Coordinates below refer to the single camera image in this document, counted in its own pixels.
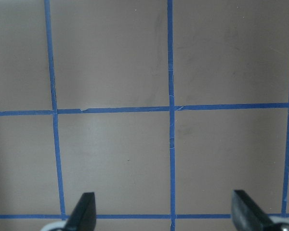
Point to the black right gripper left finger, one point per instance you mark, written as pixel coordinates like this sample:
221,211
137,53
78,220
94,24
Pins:
83,217

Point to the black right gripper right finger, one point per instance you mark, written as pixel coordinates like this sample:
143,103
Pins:
246,215

